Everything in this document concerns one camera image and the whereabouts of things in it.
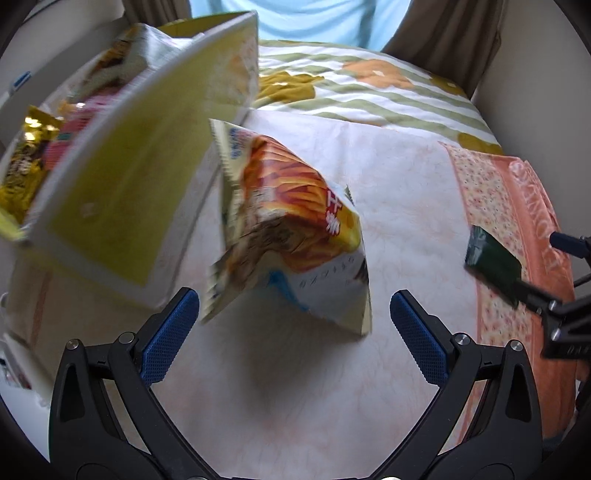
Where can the brown left curtain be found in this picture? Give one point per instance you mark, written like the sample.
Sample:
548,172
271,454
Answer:
156,12

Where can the gold snack bag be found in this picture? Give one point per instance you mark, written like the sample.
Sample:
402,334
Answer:
27,170

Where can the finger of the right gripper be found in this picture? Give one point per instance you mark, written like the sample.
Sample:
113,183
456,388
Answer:
537,300
575,246

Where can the floral green striped quilt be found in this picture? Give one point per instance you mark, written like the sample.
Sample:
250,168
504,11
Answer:
361,86

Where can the cream chips snack bag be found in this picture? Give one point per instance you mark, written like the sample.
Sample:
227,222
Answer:
138,49

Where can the brown curtain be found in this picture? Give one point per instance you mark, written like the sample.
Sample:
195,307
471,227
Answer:
453,39
156,12

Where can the light blue window cloth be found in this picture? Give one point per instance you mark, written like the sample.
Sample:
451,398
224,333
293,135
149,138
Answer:
368,24

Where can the green white cardboard box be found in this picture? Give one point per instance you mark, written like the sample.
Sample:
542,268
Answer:
120,206

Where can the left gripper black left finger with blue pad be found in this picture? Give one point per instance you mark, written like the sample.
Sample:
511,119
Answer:
106,422

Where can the orange floral towel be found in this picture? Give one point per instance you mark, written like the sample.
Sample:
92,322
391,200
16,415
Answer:
505,196

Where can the brown right curtain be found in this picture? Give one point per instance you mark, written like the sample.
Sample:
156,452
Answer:
453,39

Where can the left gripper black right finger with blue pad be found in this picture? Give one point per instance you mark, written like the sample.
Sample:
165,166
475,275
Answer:
484,421

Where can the orange fries snack bag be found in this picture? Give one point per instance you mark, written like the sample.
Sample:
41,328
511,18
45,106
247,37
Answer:
286,226

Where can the dark green snack packet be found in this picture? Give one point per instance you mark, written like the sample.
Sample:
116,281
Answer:
493,263

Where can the pink red snack bag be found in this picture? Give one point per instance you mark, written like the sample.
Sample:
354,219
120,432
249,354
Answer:
77,119

